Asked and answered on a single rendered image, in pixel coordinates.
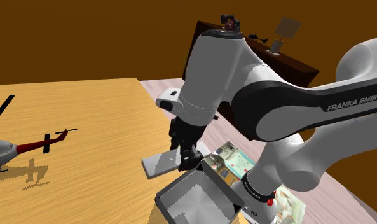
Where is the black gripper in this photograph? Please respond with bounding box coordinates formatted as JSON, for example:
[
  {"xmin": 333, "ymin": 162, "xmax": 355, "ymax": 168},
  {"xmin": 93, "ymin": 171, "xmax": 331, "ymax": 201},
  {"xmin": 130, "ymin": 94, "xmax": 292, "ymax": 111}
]
[{"xmin": 168, "ymin": 116, "xmax": 208, "ymax": 172}]

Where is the grey flat rectangular slab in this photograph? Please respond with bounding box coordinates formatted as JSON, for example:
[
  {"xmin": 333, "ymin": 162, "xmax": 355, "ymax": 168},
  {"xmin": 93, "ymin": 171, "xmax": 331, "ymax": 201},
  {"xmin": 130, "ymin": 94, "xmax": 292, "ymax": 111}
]
[{"xmin": 141, "ymin": 148, "xmax": 182, "ymax": 180}]

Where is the patterned robot stand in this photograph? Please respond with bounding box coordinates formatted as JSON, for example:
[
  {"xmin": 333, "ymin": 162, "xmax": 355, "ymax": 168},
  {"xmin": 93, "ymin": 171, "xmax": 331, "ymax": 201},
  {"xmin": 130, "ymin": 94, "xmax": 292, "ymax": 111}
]
[{"xmin": 202, "ymin": 141, "xmax": 307, "ymax": 224}]

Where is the grey open tray box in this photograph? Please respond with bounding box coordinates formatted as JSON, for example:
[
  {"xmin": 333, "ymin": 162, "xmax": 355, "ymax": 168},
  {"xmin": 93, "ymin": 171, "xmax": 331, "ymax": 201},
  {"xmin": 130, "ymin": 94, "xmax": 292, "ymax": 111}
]
[{"xmin": 154, "ymin": 169, "xmax": 245, "ymax": 224}]

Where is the wooden table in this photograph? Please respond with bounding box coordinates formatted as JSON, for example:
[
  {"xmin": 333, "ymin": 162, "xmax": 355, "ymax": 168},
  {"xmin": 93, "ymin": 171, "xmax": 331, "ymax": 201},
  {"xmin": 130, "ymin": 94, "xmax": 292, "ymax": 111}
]
[{"xmin": 0, "ymin": 77, "xmax": 207, "ymax": 224}]

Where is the dark brown cabinet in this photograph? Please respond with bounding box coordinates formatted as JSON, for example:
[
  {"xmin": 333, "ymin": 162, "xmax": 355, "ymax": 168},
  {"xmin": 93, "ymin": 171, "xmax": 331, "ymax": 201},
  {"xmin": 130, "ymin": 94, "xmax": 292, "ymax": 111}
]
[{"xmin": 181, "ymin": 14, "xmax": 320, "ymax": 129}]

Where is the red and grey toy helicopter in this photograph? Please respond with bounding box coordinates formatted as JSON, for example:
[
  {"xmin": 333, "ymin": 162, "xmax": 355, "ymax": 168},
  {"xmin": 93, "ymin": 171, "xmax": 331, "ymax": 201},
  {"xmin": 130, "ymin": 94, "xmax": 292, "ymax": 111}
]
[{"xmin": 0, "ymin": 94, "xmax": 78, "ymax": 176}]

